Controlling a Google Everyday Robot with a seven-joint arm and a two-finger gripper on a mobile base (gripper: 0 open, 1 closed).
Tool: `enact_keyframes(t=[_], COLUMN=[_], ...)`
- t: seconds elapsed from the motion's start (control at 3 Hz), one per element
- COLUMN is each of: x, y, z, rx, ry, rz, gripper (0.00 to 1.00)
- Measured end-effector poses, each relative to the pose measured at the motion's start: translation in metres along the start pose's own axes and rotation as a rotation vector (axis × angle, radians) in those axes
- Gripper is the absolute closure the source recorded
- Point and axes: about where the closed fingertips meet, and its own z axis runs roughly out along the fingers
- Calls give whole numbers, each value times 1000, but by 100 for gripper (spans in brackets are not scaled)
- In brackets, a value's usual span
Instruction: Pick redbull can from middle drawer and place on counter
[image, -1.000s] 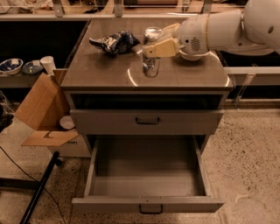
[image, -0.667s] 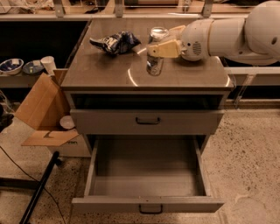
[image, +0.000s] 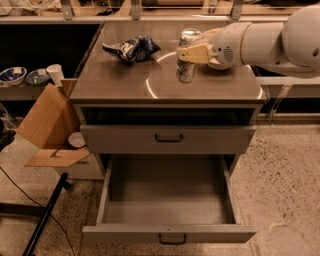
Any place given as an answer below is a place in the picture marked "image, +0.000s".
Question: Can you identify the black metal stand leg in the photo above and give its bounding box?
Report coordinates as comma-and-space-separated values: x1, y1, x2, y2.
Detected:
22, 173, 68, 256

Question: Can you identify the crumpled blue chip bag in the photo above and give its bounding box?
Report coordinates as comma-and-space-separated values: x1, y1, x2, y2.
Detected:
102, 36, 161, 63

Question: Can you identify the white paper cup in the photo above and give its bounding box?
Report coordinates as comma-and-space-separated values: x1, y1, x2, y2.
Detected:
46, 64, 64, 86

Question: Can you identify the open grey lower drawer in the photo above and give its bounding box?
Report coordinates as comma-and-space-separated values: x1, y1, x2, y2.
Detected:
83, 156, 256, 245

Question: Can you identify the grey upper drawer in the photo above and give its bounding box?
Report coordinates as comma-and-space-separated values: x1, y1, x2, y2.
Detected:
80, 125, 256, 154

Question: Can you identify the grey drawer cabinet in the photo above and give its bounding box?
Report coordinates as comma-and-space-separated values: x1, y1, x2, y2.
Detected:
70, 21, 266, 168

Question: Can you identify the small white bowl in box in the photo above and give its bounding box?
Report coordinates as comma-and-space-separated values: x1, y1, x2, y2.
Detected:
68, 132, 86, 148

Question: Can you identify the silver redbull can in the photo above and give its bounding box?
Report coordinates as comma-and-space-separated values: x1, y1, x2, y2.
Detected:
176, 28, 202, 83

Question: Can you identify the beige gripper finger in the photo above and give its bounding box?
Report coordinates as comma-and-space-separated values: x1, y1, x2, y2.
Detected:
177, 43, 218, 64
202, 28, 220, 44

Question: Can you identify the open cardboard box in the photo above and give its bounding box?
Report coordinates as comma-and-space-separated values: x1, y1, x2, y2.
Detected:
17, 84, 104, 180

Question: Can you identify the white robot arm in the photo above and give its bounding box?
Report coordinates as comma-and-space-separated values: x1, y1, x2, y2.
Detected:
176, 5, 320, 83

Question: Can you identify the blue patterned bowl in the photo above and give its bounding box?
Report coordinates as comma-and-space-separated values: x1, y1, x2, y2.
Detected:
0, 67, 27, 86
25, 69, 51, 87

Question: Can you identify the blue patterned bowl right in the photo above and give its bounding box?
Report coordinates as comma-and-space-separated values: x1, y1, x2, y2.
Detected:
25, 69, 51, 87

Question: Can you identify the blue patterned bowl left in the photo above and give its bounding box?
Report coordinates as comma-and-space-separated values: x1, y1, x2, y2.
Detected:
0, 67, 27, 86

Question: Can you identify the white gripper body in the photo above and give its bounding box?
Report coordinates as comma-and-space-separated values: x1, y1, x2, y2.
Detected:
209, 22, 251, 70

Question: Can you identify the black floor cable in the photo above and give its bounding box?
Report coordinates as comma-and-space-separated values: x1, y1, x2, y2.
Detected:
0, 166, 77, 256

